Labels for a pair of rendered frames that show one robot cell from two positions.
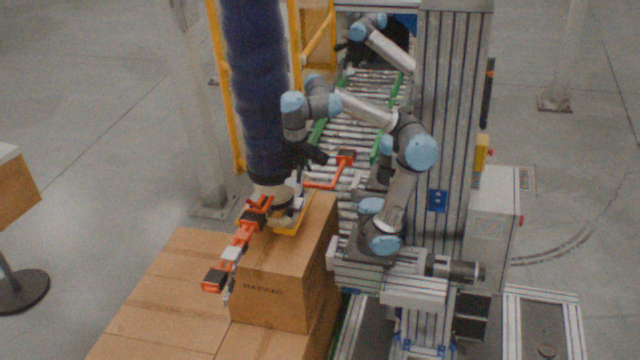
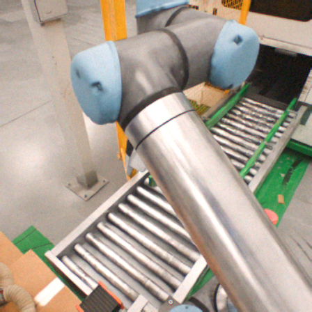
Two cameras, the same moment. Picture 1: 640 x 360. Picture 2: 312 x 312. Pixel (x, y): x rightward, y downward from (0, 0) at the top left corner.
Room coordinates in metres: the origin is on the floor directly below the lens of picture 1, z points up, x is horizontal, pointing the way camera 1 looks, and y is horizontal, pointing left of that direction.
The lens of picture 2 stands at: (2.06, -0.31, 1.92)
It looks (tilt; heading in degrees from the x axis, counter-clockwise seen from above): 45 degrees down; 21
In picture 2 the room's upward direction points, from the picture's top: straight up
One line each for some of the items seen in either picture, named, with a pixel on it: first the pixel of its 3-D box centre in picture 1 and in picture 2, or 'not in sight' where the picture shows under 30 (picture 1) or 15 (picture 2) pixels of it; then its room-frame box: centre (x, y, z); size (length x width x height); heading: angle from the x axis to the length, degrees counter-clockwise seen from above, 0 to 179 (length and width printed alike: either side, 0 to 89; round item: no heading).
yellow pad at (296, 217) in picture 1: (295, 206); not in sight; (1.98, 0.15, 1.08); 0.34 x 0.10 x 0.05; 161
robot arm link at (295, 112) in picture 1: (294, 110); not in sight; (1.56, 0.09, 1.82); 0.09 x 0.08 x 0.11; 99
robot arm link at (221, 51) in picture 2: (372, 20); (200, 51); (2.39, -0.25, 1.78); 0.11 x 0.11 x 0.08; 59
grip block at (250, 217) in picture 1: (253, 220); not in sight; (1.78, 0.32, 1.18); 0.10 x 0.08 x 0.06; 71
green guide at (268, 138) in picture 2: (395, 103); (267, 148); (3.75, -0.57, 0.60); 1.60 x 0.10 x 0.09; 163
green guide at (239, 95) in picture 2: (329, 98); (205, 122); (3.90, -0.06, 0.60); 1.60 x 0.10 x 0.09; 163
